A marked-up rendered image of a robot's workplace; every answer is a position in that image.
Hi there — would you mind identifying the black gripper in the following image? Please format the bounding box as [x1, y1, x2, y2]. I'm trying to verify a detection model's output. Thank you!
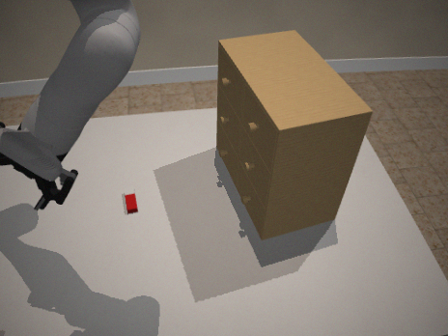
[0, 153, 78, 211]

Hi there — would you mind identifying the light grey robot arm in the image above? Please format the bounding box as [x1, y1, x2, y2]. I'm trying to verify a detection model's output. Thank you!
[0, 0, 141, 182]

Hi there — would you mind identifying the tan wooden chest of drawers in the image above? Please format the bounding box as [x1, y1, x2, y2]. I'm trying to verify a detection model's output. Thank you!
[217, 30, 373, 240]

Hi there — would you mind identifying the red rectangular eraser with white tip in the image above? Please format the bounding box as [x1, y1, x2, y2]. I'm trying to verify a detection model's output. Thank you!
[125, 187, 138, 213]

